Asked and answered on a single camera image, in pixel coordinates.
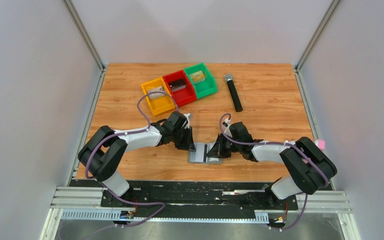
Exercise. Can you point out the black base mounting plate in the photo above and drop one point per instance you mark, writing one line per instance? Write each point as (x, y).
(198, 199)

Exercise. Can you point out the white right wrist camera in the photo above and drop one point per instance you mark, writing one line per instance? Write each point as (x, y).
(225, 126)

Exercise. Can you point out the grey card holder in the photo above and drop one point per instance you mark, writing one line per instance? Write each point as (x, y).
(199, 156)

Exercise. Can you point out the right aluminium frame post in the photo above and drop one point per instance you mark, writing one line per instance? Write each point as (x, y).
(298, 68)

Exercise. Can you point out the gold card in green bin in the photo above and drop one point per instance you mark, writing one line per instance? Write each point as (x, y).
(197, 77)

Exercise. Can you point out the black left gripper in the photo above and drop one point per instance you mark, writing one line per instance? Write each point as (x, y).
(189, 143)

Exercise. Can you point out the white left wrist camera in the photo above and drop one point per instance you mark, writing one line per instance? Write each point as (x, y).
(188, 120)

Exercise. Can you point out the green plastic bin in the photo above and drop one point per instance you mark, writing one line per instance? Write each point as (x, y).
(203, 88)

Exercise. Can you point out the pink card stand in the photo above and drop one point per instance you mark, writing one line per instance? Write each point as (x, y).
(320, 144)

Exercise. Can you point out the yellow plastic bin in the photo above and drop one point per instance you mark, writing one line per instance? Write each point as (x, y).
(158, 98)

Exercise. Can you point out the black handheld microphone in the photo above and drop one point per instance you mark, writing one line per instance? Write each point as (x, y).
(229, 79)

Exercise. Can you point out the black card in red bin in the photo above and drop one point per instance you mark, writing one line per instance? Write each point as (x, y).
(177, 85)

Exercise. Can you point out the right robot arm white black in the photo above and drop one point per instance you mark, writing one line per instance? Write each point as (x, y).
(308, 167)

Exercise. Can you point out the red plastic bin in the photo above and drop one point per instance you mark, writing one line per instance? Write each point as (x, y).
(182, 97)

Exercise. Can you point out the left aluminium frame post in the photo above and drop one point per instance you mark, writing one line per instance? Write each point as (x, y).
(98, 67)

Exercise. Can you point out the silver card in yellow bin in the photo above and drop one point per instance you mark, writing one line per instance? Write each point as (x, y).
(156, 92)

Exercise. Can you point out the aluminium frame post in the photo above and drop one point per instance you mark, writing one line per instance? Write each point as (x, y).
(98, 67)
(298, 68)

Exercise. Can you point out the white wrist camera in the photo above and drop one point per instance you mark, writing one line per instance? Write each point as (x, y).
(225, 126)
(188, 120)

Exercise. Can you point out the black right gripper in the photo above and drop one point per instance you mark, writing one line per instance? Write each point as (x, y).
(217, 150)

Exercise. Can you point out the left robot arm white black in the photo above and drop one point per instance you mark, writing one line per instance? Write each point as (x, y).
(102, 154)

